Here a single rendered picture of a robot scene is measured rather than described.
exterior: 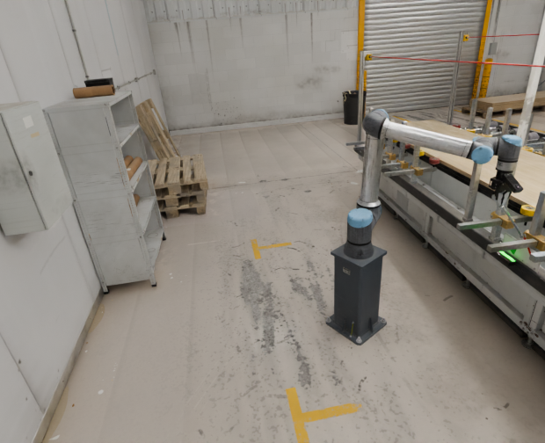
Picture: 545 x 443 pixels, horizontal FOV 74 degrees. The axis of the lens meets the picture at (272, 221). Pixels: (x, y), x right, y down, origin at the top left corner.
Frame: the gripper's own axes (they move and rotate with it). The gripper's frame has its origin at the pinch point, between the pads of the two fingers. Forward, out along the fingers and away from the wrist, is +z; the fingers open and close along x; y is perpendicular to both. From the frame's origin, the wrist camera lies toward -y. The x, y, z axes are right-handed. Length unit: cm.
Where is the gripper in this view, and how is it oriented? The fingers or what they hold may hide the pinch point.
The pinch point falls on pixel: (500, 205)
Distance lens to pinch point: 229.7
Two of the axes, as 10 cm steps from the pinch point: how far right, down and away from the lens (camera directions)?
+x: -9.9, 1.2, -0.9
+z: 0.7, 8.9, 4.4
